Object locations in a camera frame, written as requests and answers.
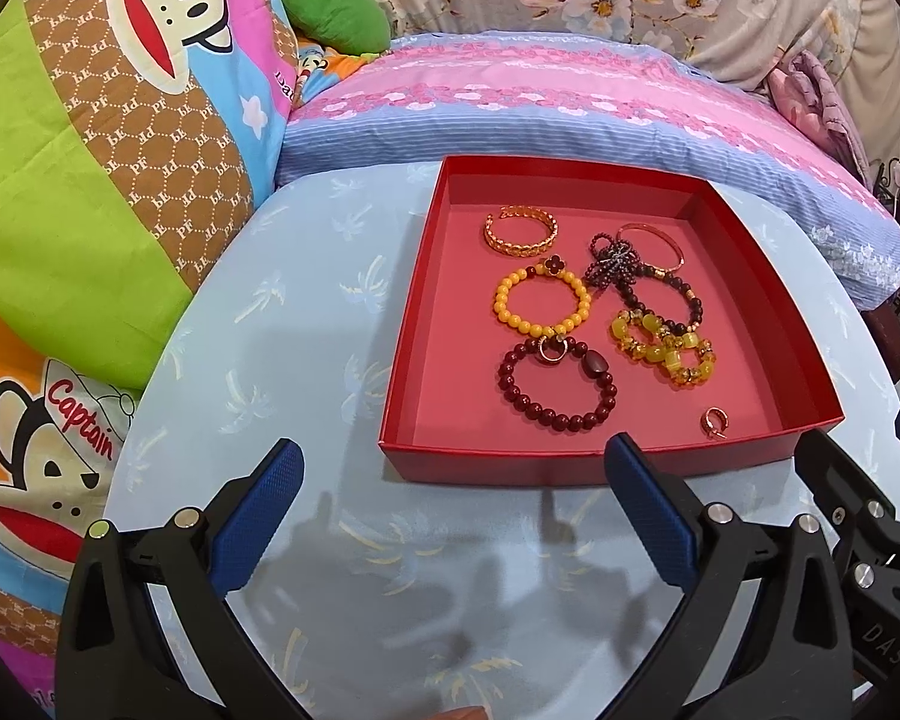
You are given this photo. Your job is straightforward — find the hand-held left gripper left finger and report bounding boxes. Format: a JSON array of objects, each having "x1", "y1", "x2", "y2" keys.
[{"x1": 56, "y1": 439, "x2": 316, "y2": 720}]

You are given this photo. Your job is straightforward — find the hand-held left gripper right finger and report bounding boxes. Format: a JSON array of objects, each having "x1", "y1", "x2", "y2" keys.
[{"x1": 600, "y1": 431, "x2": 856, "y2": 720}]

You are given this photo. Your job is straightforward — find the chunky amber bead bracelet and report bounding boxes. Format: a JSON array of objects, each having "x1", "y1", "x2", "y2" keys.
[{"x1": 607, "y1": 307, "x2": 721, "y2": 391}]

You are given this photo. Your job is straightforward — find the dark red bead bracelet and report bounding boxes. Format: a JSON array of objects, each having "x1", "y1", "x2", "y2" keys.
[{"x1": 497, "y1": 340, "x2": 617, "y2": 434}]

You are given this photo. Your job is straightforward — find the red cardboard box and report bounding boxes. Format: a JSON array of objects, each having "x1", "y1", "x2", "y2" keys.
[{"x1": 377, "y1": 155, "x2": 846, "y2": 488}]

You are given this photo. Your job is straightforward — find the small garnet bead strand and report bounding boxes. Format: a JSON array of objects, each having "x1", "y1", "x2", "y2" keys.
[{"x1": 585, "y1": 232, "x2": 657, "y2": 297}]

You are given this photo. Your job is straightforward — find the light blue palm-print tablecloth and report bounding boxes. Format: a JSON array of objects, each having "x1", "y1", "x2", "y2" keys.
[{"x1": 103, "y1": 161, "x2": 900, "y2": 720}]

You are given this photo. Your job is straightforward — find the thin gold bangle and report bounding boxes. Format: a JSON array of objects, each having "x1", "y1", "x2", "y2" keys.
[{"x1": 616, "y1": 221, "x2": 686, "y2": 273}]

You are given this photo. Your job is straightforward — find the monkey printed blanket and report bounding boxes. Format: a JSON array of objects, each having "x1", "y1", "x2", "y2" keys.
[{"x1": 0, "y1": 0, "x2": 323, "y2": 691}]

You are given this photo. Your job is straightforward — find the pink cloth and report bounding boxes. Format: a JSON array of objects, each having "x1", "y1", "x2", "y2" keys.
[{"x1": 765, "y1": 49, "x2": 871, "y2": 181}]

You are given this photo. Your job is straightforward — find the beige cloth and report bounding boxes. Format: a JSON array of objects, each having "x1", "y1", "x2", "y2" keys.
[{"x1": 832, "y1": 0, "x2": 900, "y2": 166}]

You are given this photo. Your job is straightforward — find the pink blue floral pillow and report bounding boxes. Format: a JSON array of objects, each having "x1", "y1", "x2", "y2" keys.
[{"x1": 274, "y1": 30, "x2": 900, "y2": 312}]

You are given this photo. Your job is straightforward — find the green pillow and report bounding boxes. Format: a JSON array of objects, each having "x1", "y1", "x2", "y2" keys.
[{"x1": 277, "y1": 0, "x2": 389, "y2": 57}]

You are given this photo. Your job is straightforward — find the dark bead bracelet gold accents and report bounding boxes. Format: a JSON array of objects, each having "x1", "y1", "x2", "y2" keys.
[{"x1": 615, "y1": 270, "x2": 704, "y2": 338}]

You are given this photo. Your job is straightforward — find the yellow bead bracelet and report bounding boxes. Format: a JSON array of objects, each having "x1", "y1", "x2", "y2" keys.
[{"x1": 493, "y1": 266, "x2": 593, "y2": 338}]

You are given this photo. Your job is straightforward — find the gold chain-link bangle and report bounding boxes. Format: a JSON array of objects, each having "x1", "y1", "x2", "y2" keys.
[{"x1": 484, "y1": 204, "x2": 558, "y2": 256}]

